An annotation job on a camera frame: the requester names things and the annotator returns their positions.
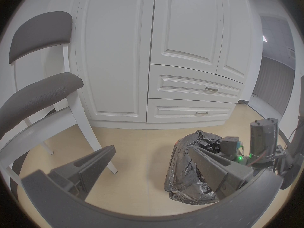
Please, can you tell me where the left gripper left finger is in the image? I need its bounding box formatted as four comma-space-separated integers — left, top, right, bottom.
47, 145, 116, 201

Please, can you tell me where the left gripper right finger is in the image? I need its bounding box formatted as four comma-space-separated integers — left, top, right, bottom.
189, 145, 255, 199

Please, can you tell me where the black plastic bag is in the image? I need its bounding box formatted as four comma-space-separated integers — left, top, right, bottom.
164, 130, 225, 206

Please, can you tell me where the grey padded white chair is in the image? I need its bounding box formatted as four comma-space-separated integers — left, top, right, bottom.
0, 11, 118, 200

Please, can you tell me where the white wardrobe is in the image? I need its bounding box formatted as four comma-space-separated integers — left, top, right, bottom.
46, 0, 253, 130

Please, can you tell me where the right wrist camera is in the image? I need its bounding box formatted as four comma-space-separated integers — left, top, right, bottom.
220, 136, 243, 158

